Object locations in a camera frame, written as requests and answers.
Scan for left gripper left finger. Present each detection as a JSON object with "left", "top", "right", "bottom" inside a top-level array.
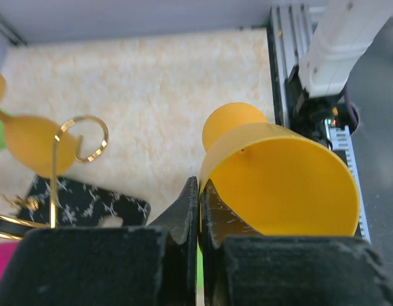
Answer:
[{"left": 0, "top": 177, "right": 198, "bottom": 305}]

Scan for gold wine glass rack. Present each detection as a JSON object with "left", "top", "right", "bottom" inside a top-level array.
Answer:
[{"left": 0, "top": 115, "right": 152, "bottom": 240}]

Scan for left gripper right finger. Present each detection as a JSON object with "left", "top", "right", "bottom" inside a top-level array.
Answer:
[{"left": 199, "top": 182, "right": 393, "bottom": 305}]

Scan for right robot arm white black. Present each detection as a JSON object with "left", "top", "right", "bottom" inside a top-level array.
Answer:
[{"left": 288, "top": 0, "right": 393, "bottom": 129}]

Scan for pink wine glass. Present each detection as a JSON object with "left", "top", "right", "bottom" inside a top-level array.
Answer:
[{"left": 0, "top": 242, "right": 19, "bottom": 280}]

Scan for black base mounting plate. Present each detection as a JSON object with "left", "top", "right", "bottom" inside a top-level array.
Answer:
[{"left": 268, "top": 3, "right": 370, "bottom": 241}]

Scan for orange wine glass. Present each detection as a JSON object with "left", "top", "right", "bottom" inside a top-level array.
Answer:
[
  {"left": 0, "top": 74, "right": 59, "bottom": 178},
  {"left": 200, "top": 103, "right": 360, "bottom": 236}
]

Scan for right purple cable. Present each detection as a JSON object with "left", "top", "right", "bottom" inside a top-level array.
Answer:
[{"left": 343, "top": 82, "right": 360, "bottom": 128}]

